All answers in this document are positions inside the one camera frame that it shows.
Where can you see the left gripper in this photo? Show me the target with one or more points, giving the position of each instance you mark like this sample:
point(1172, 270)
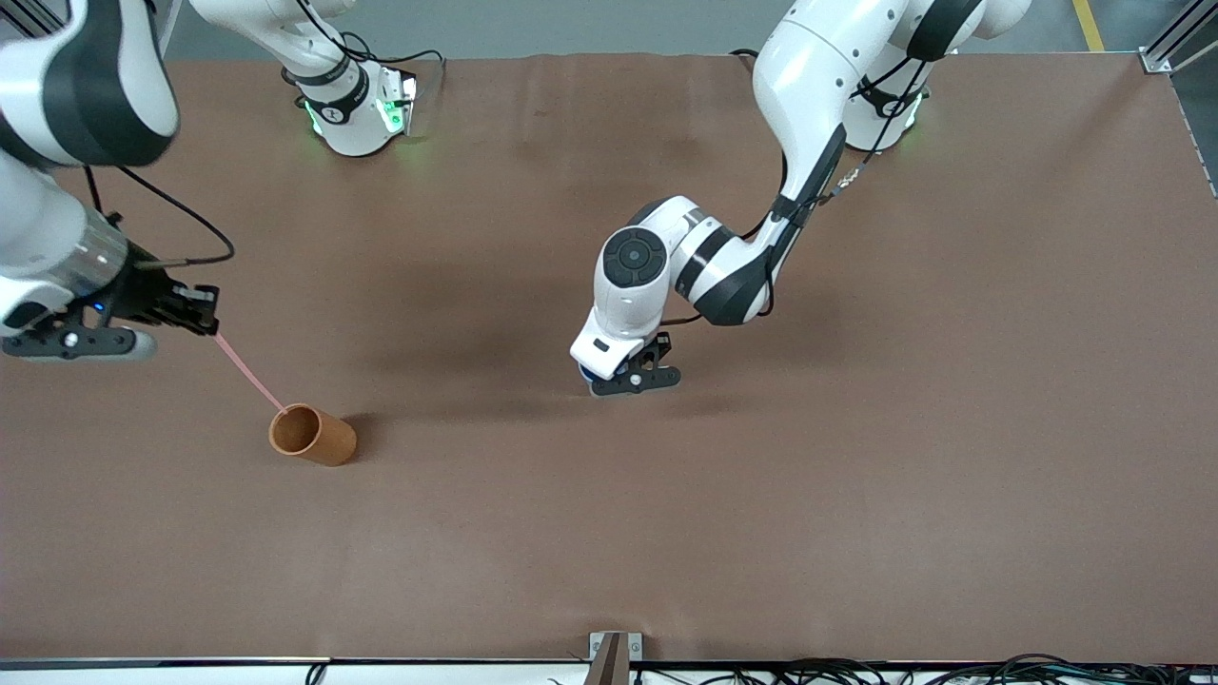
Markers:
point(662, 345)

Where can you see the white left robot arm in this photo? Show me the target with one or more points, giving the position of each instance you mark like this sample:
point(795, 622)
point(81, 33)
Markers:
point(809, 76)

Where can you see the pink chopstick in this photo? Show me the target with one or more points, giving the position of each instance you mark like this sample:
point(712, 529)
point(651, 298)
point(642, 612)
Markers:
point(247, 371)

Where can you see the orange cup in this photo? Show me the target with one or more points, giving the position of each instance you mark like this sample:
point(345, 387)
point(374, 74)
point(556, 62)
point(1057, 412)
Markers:
point(328, 444)

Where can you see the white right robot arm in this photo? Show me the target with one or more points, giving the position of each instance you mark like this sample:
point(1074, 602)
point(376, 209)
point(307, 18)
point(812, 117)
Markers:
point(352, 124)

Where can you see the grey metal post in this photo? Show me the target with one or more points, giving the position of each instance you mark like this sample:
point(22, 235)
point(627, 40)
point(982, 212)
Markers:
point(169, 19)

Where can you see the grey metal mounting bracket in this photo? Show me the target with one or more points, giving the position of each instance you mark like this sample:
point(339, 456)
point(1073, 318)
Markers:
point(636, 645)

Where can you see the brown table cover sheet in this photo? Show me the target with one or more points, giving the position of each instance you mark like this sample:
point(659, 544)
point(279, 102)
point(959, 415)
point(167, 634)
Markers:
point(609, 533)

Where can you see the blue cup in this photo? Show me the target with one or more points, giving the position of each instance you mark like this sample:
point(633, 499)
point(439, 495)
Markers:
point(589, 384)

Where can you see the aluminium frame profile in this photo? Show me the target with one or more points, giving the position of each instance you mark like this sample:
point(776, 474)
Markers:
point(29, 14)
point(1156, 59)

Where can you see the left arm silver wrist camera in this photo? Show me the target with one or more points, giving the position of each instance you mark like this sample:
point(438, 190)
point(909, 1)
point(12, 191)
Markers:
point(633, 383)

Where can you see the brown upright bar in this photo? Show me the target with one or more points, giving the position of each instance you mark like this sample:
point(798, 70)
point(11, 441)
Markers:
point(609, 666)

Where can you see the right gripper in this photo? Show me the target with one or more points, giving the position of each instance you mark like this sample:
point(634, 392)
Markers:
point(145, 293)

